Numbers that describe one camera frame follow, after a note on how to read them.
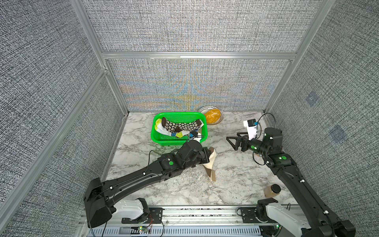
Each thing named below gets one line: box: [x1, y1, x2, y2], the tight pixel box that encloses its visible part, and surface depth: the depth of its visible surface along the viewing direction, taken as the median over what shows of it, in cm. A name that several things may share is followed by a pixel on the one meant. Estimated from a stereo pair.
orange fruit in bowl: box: [204, 108, 221, 124], surface depth 111 cm
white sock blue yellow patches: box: [154, 118, 191, 138], surface depth 101 cm
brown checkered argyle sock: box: [186, 124, 204, 134], surface depth 103 cm
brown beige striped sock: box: [202, 147, 217, 182], surface depth 79 cm
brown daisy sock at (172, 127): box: [161, 117, 204, 133], surface depth 104 cm
